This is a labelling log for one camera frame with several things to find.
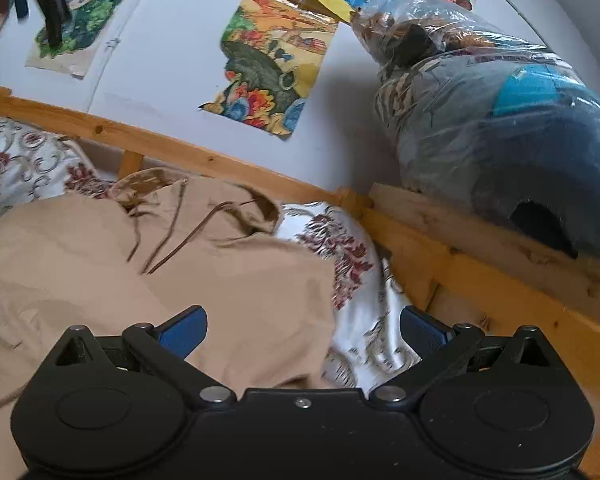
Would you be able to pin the yellow-haired figure wall poster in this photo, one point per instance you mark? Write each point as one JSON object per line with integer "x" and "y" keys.
{"x": 97, "y": 5}

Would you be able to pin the beige hoodie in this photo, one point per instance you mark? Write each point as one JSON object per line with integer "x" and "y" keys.
{"x": 80, "y": 255}

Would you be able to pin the rough wooden board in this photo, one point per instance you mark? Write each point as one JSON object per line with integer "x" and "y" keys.
{"x": 480, "y": 232}

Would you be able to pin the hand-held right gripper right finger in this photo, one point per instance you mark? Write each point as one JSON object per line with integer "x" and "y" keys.
{"x": 423, "y": 334}

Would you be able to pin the colourful bird wall poster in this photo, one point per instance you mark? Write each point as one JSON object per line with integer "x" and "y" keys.
{"x": 275, "y": 60}

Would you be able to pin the floral white duvet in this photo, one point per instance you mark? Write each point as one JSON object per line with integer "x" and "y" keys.
{"x": 347, "y": 260}

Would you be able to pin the wooden bed frame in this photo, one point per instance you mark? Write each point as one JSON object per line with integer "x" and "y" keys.
{"x": 480, "y": 285}

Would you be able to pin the clear plastic bag of clothes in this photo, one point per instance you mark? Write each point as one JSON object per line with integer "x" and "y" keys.
{"x": 480, "y": 125}

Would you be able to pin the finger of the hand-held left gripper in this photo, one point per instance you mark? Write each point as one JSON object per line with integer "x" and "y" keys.
{"x": 52, "y": 7}

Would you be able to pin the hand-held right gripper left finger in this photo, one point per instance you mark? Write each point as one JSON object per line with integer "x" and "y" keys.
{"x": 184, "y": 334}

